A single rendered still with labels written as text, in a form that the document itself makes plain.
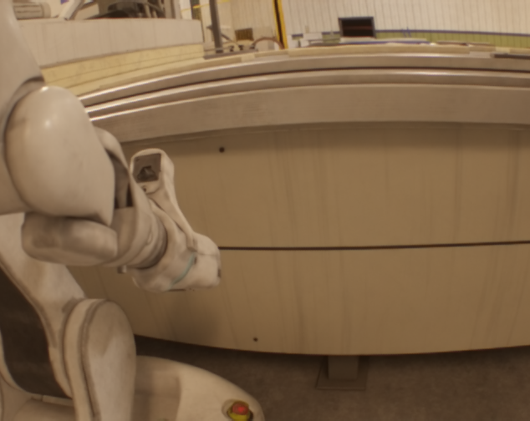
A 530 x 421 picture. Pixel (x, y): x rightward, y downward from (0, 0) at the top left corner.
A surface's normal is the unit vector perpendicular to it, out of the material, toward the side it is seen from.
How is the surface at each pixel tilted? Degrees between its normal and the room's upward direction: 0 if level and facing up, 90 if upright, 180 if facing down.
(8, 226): 90
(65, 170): 95
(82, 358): 51
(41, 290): 93
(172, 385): 68
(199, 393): 1
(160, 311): 90
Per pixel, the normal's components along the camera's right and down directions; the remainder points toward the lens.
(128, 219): -0.09, 0.00
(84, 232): 0.70, -0.14
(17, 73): 1.00, -0.04
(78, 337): -0.13, -0.58
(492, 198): -0.25, 0.40
